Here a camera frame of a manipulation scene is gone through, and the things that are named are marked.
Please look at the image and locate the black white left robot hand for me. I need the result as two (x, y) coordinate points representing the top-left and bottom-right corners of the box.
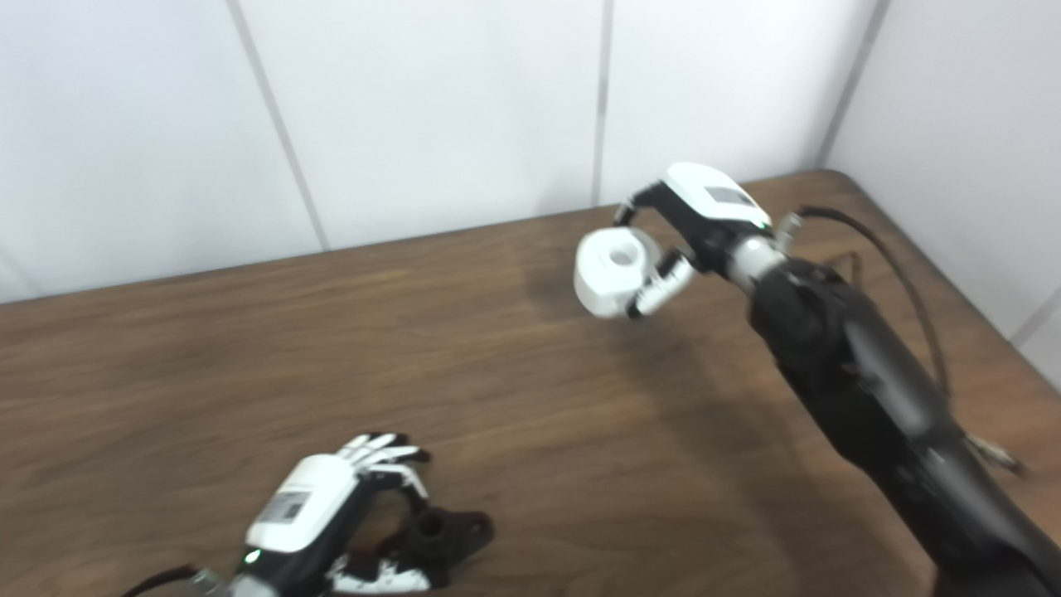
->
(222, 430), (434, 597)

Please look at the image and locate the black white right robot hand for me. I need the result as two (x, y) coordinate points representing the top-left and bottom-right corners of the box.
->
(613, 162), (773, 321)

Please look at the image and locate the round white plastic piece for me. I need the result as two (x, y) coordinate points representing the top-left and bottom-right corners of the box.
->
(572, 226), (665, 320)

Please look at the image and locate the black plastic holder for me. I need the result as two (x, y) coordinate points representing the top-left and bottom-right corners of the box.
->
(375, 507), (496, 583)

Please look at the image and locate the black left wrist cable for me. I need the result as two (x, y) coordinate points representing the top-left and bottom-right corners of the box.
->
(119, 565), (226, 597)

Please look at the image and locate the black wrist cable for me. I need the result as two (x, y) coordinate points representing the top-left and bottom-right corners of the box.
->
(119, 565), (226, 597)
(773, 205), (1030, 477)

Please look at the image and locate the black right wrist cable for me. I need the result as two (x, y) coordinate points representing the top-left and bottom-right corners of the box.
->
(773, 205), (1030, 477)

